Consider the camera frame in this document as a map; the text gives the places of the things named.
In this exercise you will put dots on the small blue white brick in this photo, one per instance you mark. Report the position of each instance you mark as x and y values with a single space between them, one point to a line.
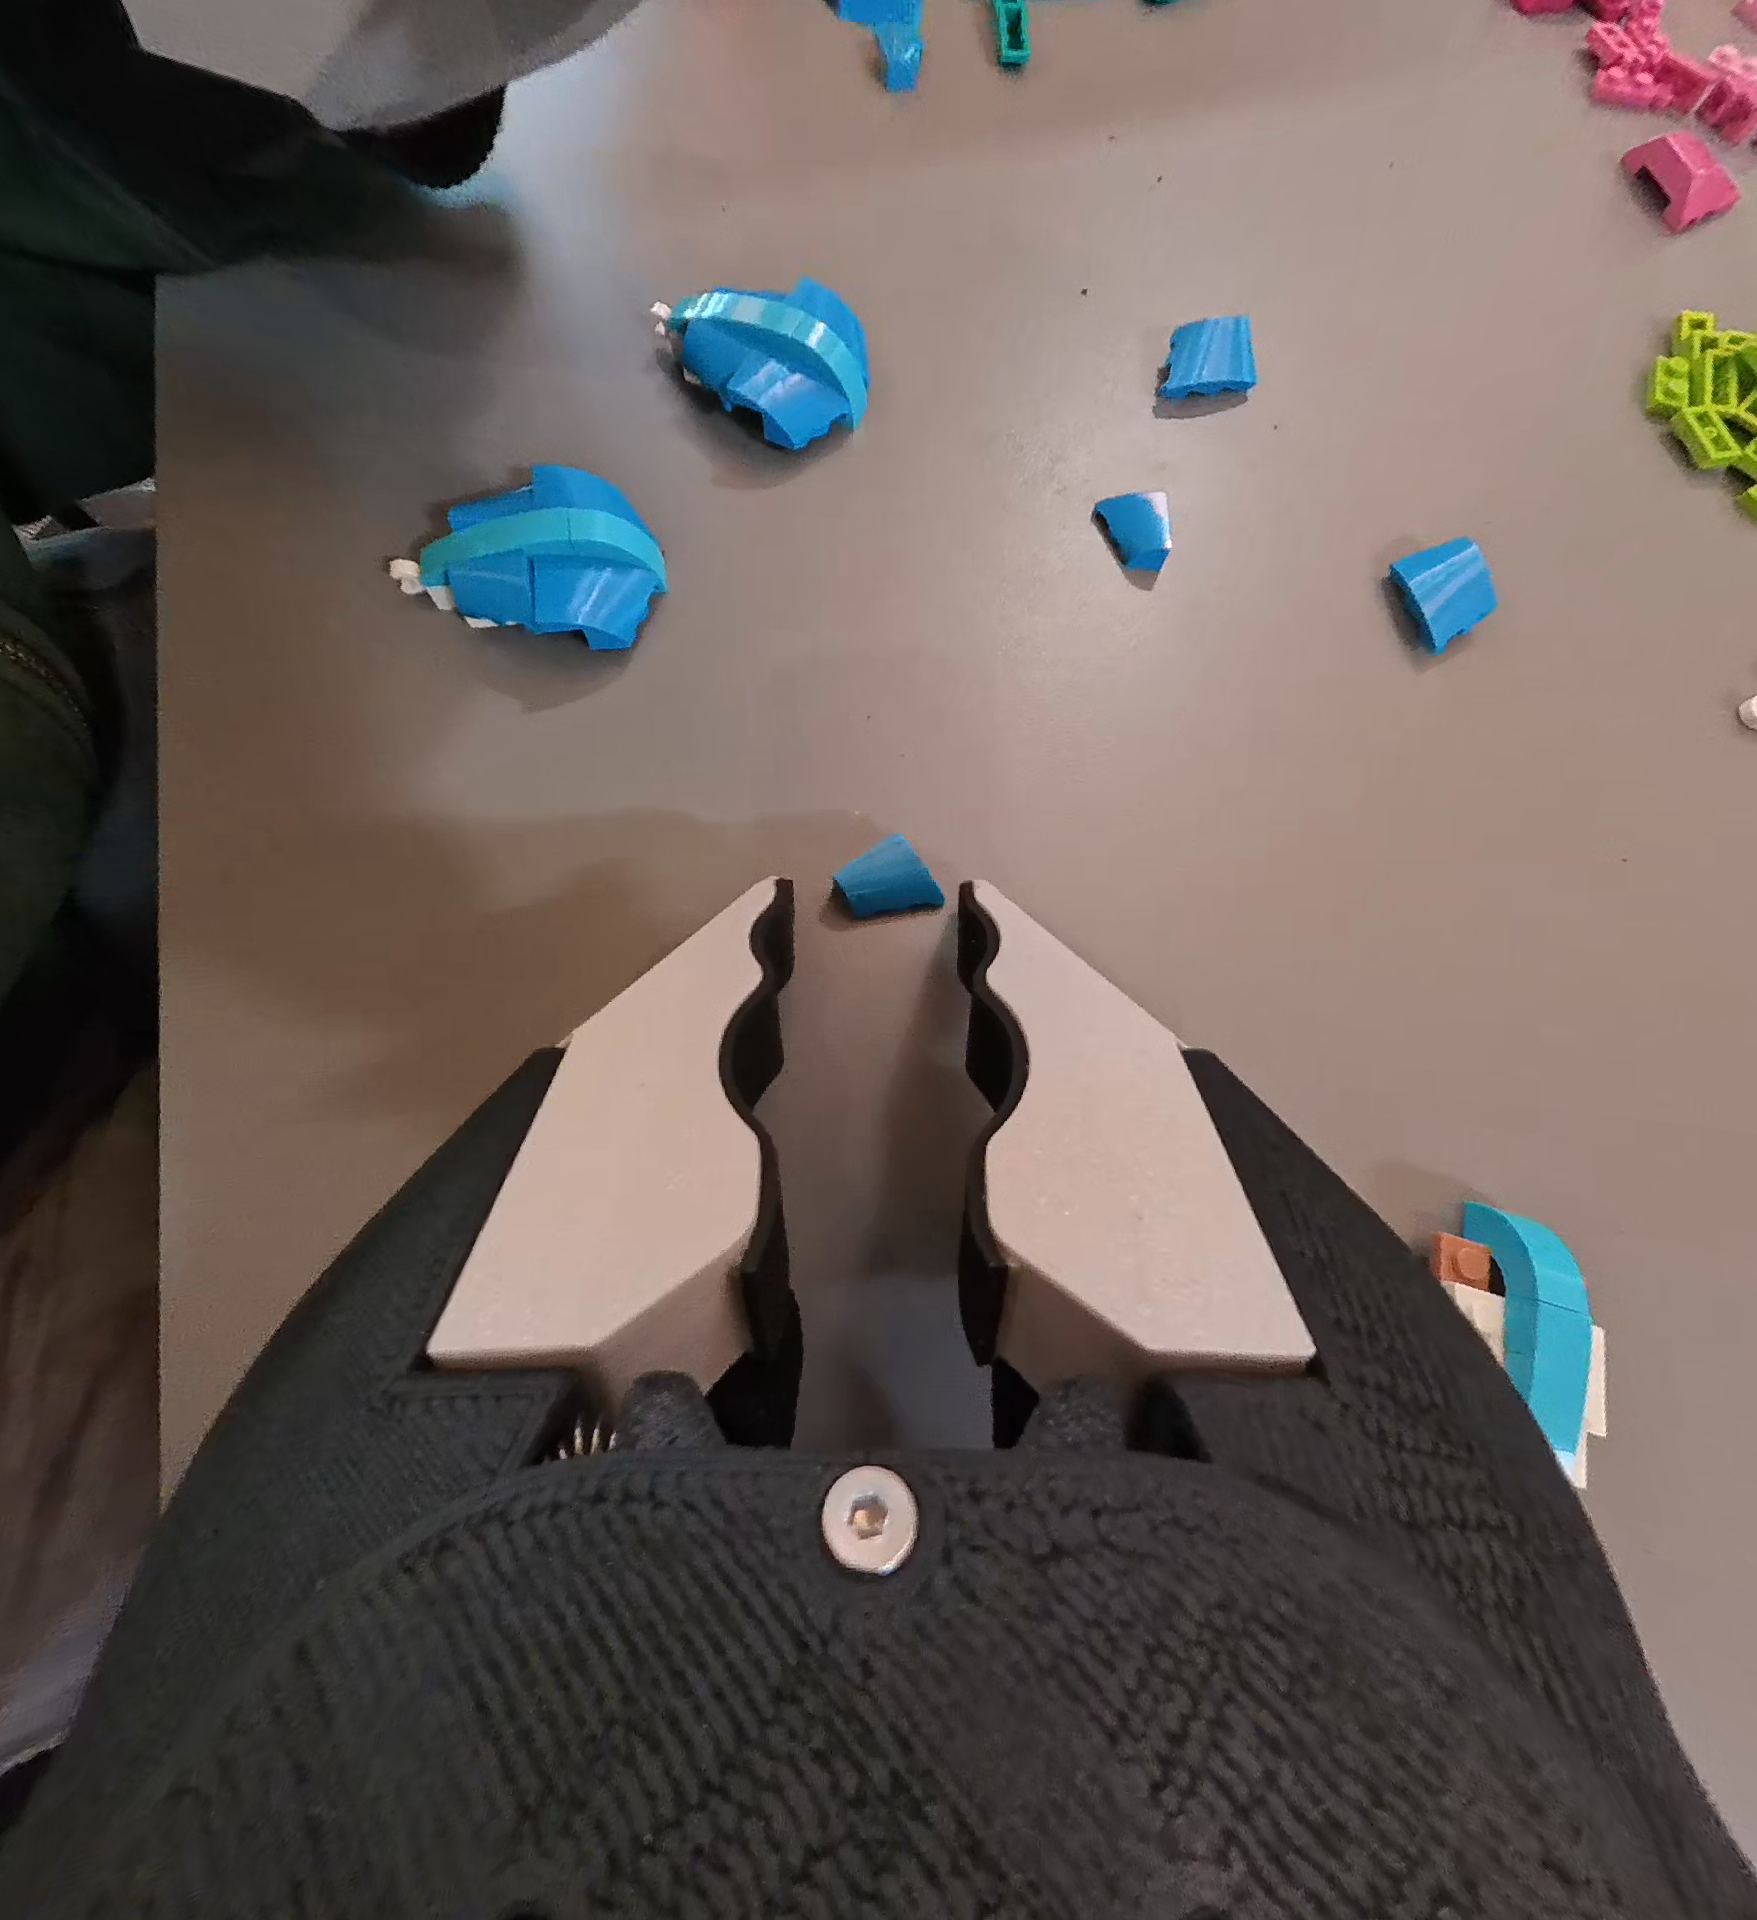
1136 527

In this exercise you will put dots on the magenta arched brick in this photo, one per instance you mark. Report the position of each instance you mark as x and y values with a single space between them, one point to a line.
1682 181

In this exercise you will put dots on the beige trousers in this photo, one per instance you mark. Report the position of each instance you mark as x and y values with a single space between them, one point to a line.
22 1427

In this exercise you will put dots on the pile of pink bricks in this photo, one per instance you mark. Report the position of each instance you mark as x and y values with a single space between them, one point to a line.
1674 69

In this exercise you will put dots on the blue curved brick assembly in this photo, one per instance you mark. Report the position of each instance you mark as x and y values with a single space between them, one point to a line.
555 564
781 360

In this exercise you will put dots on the small blue wedge brick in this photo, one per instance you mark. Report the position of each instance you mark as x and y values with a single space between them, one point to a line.
886 878

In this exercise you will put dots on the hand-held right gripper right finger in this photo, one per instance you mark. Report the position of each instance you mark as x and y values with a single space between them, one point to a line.
1132 1186

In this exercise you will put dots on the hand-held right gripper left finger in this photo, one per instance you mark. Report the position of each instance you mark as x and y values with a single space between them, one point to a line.
609 1186

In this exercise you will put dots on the blue curved slope brick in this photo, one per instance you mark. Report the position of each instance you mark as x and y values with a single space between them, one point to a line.
1210 360
1442 592

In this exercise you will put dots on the teal white brown brick assembly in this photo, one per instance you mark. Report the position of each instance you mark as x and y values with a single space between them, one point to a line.
1546 1319

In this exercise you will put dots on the teal brick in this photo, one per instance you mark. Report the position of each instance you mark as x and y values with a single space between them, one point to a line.
1012 31

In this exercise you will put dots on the pile of green bricks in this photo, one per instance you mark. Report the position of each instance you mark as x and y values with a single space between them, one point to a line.
1743 413

